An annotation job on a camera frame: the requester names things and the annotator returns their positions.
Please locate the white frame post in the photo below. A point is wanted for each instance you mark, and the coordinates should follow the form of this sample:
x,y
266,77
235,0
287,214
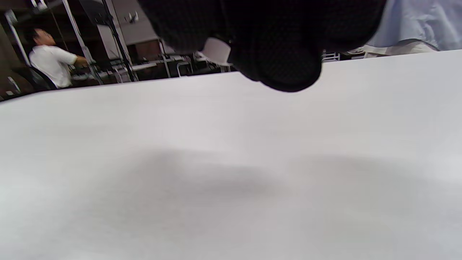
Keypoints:
x,y
81,43

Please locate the black tripod stand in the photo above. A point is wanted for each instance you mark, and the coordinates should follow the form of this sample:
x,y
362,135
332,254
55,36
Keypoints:
x,y
117,39

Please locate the person's light blue shirt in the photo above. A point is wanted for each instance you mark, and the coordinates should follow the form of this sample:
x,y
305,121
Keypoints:
x,y
415,21

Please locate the person's right hand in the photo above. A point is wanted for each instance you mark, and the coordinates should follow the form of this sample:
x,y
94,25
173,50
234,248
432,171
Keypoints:
x,y
260,32

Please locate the black office chair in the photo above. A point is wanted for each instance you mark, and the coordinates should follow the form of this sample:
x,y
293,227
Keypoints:
x,y
41,81

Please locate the white chair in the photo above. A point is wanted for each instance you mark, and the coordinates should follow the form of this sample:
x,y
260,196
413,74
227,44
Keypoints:
x,y
216,52

